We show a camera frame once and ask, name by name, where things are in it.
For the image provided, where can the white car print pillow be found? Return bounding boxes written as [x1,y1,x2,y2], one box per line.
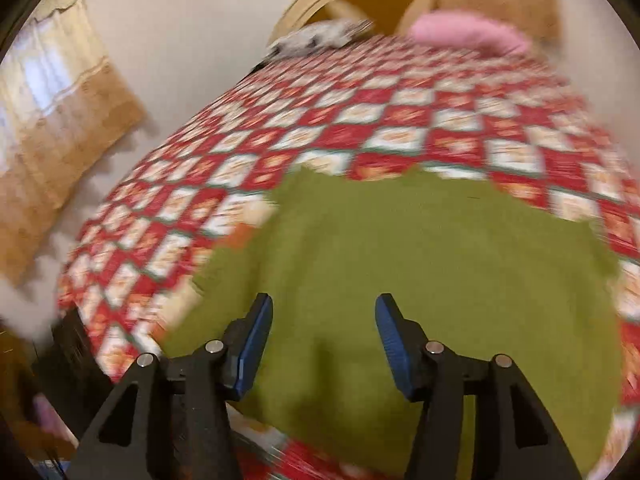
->
[267,17,376,58]

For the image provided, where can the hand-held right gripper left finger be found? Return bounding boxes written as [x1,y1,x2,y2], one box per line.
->
[67,292,275,480]

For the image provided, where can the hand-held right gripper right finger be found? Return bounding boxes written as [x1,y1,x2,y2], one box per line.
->
[375,293,583,480]

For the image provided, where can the pink pillow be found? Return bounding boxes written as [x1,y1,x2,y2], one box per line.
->
[407,9,531,56]

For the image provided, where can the striped green orange cream sweater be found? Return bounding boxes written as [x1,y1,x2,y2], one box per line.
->
[162,167,623,478]

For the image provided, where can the red teddy bear printed bedspread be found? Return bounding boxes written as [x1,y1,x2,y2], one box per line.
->
[56,37,640,480]

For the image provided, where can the dark bed base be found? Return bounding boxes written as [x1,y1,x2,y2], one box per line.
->
[37,307,116,441]

